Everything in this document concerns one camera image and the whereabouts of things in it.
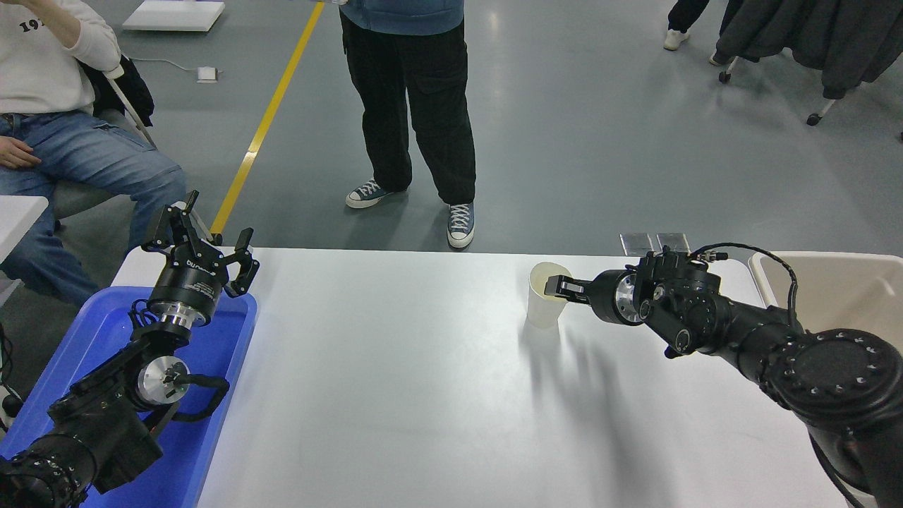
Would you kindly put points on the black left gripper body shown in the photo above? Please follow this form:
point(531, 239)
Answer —
point(189, 282)

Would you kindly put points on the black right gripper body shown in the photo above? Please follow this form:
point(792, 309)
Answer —
point(604, 296)

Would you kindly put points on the white paper cup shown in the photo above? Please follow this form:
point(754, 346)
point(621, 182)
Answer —
point(542, 310)

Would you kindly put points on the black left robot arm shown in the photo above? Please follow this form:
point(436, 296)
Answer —
point(106, 423)

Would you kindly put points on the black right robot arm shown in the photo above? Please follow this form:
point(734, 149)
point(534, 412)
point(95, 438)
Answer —
point(825, 367)

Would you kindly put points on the person's hand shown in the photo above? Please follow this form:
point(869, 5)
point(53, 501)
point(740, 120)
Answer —
point(17, 154)

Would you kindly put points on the metal floor socket plate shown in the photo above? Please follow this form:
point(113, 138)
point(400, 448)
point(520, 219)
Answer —
point(672, 242)
point(636, 244)

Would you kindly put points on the white folding chair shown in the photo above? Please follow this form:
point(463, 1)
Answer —
point(92, 194)

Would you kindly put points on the person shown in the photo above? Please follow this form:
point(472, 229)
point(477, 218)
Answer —
point(423, 106)
point(77, 155)
point(684, 17)

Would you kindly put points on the black bag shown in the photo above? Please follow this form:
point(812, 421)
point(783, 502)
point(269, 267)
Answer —
point(130, 92)

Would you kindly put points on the blue plastic tray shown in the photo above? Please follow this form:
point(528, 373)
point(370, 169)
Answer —
point(204, 437)

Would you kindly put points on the white side table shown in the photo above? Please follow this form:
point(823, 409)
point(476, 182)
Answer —
point(17, 219)

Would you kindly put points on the flat white board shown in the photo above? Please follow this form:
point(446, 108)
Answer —
point(173, 15)

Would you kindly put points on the large pale bin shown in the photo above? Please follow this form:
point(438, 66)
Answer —
point(846, 289)

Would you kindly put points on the white wheeled chair legs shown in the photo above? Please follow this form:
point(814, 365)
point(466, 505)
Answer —
point(822, 111)

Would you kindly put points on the dark grey jackets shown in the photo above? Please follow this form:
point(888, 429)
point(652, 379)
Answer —
point(811, 35)

